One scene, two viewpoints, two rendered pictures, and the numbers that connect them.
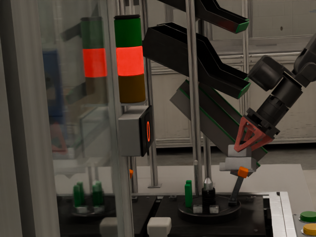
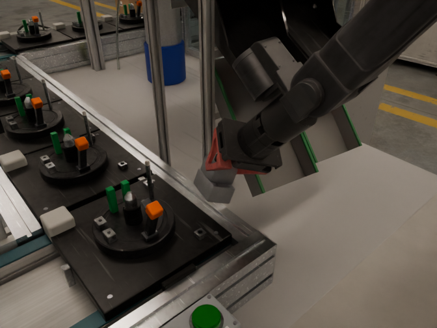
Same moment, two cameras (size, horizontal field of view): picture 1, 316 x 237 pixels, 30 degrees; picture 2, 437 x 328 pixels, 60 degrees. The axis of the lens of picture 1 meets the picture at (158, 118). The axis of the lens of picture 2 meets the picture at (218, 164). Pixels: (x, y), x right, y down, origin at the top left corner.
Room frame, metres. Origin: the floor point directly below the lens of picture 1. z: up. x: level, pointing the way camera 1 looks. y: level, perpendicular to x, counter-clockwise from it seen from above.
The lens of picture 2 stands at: (0.96, -0.53, 1.43)
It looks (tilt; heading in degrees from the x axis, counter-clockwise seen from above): 34 degrees down; 40
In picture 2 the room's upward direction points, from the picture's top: straight up
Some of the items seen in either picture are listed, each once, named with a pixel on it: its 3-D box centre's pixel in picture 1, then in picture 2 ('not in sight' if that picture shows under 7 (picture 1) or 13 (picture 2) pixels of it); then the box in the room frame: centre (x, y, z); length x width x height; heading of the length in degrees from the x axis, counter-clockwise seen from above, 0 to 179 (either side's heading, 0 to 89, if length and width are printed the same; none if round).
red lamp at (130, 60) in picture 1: (129, 60); not in sight; (1.07, 0.05, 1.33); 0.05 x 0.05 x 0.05
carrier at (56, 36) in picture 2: not in sight; (32, 27); (1.73, 1.17, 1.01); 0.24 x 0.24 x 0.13; 81
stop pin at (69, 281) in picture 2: not in sight; (68, 275); (1.11, -0.08, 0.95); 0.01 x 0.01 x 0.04; 81
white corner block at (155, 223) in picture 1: (159, 229); (58, 224); (1.16, 0.01, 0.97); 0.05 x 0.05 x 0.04; 81
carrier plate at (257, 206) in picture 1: (209, 216); (136, 232); (1.24, -0.10, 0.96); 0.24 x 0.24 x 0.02; 81
